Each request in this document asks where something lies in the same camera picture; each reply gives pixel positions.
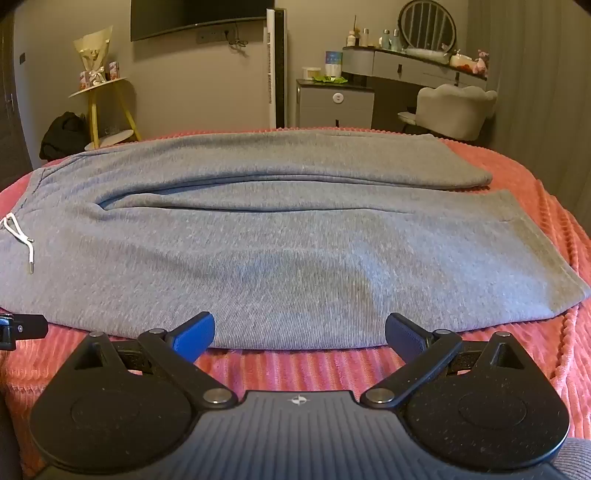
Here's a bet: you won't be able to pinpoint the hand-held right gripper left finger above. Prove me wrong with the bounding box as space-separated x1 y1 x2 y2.
73 311 236 409

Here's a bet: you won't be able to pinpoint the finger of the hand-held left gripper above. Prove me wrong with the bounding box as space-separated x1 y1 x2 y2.
0 313 49 352

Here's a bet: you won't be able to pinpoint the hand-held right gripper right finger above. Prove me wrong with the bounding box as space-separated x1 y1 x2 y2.
359 312 530 409

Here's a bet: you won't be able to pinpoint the grey pants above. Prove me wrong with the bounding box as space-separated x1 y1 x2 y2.
0 129 591 350

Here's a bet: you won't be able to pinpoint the pink ribbed blanket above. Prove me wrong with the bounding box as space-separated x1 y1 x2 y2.
0 124 591 480

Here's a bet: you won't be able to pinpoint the black bag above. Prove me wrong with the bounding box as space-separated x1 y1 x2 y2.
39 112 93 162

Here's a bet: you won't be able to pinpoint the person's grey clothing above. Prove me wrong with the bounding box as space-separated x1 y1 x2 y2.
549 438 591 480

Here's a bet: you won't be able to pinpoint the white shell chair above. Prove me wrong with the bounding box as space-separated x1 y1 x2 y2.
397 84 498 141

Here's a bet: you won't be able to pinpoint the dark wooden door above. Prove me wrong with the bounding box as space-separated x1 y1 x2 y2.
0 18 33 171

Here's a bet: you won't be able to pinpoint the yellow side table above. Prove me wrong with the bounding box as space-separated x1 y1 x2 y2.
68 76 143 151

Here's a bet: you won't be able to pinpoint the grey bedside cabinet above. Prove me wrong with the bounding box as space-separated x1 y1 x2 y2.
295 78 376 130

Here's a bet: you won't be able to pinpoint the grey vanity desk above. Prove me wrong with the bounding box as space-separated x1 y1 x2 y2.
342 45 489 93

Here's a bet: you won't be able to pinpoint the white tower fan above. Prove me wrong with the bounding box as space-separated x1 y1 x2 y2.
265 8 288 130

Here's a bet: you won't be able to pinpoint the white tray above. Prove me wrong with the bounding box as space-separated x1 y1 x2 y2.
405 46 451 64

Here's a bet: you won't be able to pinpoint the wrapped flower bouquet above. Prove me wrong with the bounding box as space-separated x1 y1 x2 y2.
73 25 115 88

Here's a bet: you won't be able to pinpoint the grey curtain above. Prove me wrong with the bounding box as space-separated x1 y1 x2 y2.
489 0 591 185

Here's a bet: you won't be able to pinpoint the round vanity mirror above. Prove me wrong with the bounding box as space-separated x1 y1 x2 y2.
398 0 458 51

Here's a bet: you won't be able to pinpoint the wall outlet strip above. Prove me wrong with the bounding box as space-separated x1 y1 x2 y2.
196 28 232 44

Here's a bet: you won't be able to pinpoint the black wall television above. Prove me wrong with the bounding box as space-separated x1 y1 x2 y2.
130 0 277 43

